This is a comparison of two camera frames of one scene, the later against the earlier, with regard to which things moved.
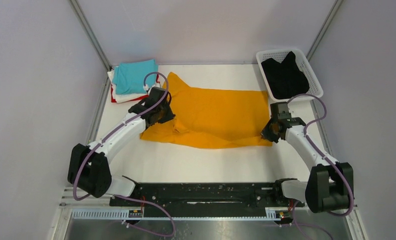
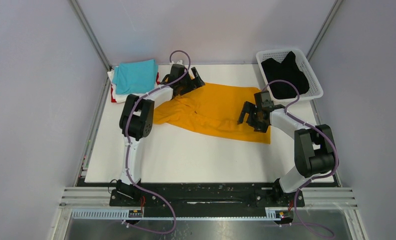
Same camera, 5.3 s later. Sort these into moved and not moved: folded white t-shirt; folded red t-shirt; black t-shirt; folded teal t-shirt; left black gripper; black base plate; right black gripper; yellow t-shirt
Moved: yellow t-shirt; left black gripper; right black gripper
Not moved: folded teal t-shirt; black base plate; black t-shirt; folded red t-shirt; folded white t-shirt
